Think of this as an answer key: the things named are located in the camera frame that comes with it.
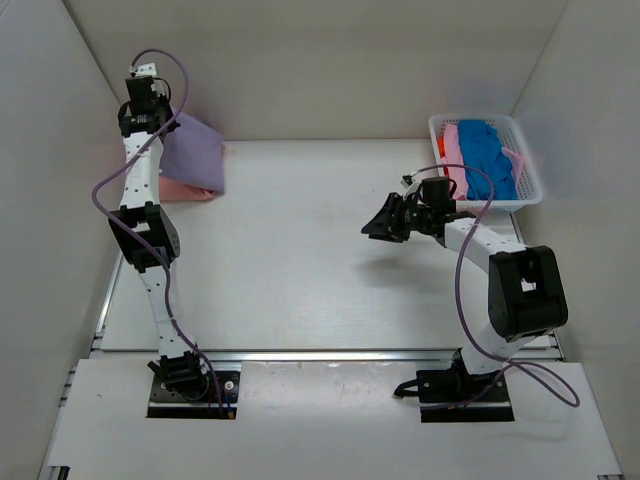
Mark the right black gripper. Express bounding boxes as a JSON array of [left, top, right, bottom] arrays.
[[362, 194, 432, 243]]

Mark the purple t-shirt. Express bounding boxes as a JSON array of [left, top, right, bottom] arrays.
[[160, 113, 225, 195]]

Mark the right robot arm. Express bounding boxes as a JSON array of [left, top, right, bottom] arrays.
[[361, 177, 568, 401]]

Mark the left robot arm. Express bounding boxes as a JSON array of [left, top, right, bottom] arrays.
[[109, 73, 210, 401]]

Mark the orange t-shirt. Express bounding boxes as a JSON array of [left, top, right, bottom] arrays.
[[436, 136, 449, 176]]

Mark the light pink t-shirt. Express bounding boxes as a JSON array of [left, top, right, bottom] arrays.
[[439, 123, 527, 199]]

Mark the blue t-shirt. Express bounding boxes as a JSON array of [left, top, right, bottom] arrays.
[[457, 119, 517, 201]]

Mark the white plastic basket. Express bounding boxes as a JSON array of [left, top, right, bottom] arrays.
[[428, 113, 543, 214]]

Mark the folded salmon pink t-shirt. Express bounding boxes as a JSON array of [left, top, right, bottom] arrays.
[[159, 177, 215, 202]]

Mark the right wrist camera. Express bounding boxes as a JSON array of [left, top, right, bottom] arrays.
[[401, 173, 421, 199]]

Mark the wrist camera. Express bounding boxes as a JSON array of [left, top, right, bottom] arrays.
[[401, 173, 421, 199], [129, 63, 157, 77]]

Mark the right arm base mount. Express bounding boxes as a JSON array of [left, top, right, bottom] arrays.
[[393, 352, 515, 424]]

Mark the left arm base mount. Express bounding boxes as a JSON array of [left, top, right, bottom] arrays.
[[146, 363, 241, 421]]

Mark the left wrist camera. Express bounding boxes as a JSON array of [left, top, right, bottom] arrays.
[[129, 63, 157, 77]]

